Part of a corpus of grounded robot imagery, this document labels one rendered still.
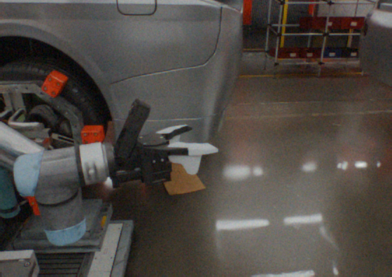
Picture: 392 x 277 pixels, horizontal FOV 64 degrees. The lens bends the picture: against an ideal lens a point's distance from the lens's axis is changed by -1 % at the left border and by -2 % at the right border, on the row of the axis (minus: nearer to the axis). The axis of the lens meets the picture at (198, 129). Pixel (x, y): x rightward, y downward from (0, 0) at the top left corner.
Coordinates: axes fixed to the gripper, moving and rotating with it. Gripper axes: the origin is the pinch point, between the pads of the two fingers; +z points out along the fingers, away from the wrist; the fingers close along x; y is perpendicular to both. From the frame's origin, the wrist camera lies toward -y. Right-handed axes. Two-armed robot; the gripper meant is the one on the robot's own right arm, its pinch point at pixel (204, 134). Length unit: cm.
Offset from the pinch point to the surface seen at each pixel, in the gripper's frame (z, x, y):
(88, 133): -24, -92, 24
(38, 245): -62, -117, 94
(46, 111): -39, -85, 10
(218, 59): 39, -81, -6
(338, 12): 441, -437, -36
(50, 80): -36, -93, -2
